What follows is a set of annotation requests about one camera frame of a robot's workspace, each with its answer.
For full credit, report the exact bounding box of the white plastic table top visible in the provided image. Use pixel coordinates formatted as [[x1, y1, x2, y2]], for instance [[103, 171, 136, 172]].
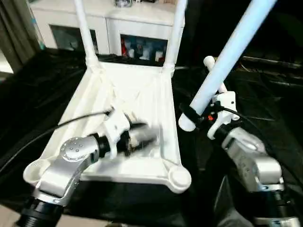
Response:
[[23, 61, 193, 195]]

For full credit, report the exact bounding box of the white glass-door cabinet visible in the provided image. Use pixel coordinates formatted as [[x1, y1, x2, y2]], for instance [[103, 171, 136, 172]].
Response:
[[27, 0, 191, 63]]

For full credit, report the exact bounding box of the white plastic table leg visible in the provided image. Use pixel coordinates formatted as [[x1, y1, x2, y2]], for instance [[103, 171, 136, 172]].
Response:
[[162, 0, 188, 77], [177, 0, 278, 133], [72, 0, 103, 72], [202, 55, 229, 96]]

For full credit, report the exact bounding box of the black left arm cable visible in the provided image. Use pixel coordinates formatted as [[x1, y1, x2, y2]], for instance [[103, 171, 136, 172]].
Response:
[[0, 110, 115, 176]]

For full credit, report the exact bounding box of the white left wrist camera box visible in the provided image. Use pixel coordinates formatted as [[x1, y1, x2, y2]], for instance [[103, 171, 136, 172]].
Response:
[[101, 109, 134, 153]]

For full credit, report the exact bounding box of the black mat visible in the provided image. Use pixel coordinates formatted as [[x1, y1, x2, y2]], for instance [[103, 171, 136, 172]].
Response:
[[0, 45, 303, 227]]

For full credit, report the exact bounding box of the grey curtain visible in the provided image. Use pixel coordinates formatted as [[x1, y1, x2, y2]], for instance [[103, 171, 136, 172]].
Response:
[[0, 0, 44, 72]]

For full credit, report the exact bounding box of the black metal rail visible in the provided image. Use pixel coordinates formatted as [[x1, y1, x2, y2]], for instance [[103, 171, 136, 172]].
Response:
[[238, 55, 303, 68]]

